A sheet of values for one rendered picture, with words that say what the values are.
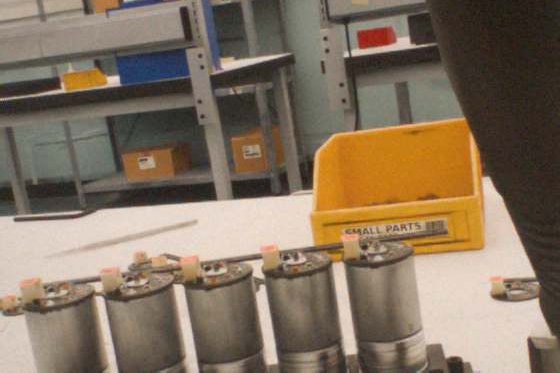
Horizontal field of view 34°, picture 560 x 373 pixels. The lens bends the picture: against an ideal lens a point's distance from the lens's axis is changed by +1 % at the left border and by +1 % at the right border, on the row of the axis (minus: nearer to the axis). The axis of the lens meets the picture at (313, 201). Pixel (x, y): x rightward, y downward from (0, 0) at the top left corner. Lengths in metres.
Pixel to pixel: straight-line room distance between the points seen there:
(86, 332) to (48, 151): 5.52
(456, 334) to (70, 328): 0.17
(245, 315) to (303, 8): 4.63
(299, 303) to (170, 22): 2.56
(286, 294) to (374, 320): 0.03
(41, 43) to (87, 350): 2.79
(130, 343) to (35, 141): 5.57
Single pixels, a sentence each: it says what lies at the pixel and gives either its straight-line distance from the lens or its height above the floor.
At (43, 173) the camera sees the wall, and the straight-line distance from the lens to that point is 5.89.
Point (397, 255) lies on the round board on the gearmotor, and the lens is 0.30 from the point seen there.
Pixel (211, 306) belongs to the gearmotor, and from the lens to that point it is 0.31.
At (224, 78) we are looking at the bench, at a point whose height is 0.73.
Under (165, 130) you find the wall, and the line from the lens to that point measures 5.37.
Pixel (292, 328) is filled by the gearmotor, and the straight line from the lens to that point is 0.31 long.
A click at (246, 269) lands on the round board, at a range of 0.31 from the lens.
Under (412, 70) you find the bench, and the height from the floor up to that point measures 0.68.
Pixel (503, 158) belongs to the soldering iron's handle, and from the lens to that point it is 0.16.
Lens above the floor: 0.90
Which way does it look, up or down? 12 degrees down
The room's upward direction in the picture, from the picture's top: 9 degrees counter-clockwise
